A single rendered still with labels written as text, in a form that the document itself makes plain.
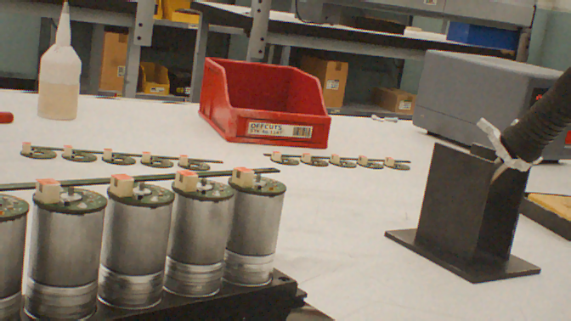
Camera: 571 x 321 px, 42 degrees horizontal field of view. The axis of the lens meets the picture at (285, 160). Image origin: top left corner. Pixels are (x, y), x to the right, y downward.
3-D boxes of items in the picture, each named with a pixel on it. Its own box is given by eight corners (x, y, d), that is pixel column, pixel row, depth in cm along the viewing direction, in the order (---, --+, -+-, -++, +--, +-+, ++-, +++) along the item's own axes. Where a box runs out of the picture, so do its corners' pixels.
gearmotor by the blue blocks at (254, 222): (279, 299, 33) (298, 188, 31) (235, 309, 31) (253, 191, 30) (245, 278, 34) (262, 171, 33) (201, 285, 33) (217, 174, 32)
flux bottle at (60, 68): (81, 115, 68) (92, 4, 66) (69, 121, 65) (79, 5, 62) (44, 109, 68) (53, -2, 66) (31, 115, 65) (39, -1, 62)
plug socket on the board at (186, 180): (201, 191, 29) (204, 175, 29) (183, 193, 29) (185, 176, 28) (190, 185, 30) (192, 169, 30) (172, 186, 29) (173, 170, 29)
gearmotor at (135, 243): (171, 323, 29) (187, 197, 28) (114, 335, 27) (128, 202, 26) (138, 297, 31) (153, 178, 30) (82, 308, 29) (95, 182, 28)
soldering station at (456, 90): (579, 166, 82) (601, 80, 80) (506, 166, 76) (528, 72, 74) (477, 132, 94) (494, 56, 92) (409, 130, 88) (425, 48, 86)
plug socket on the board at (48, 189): (66, 202, 25) (68, 183, 25) (42, 205, 25) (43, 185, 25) (56, 195, 26) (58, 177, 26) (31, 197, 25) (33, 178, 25)
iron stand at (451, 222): (428, 322, 44) (537, 228, 38) (366, 204, 49) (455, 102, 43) (495, 309, 48) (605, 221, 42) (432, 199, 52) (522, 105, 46)
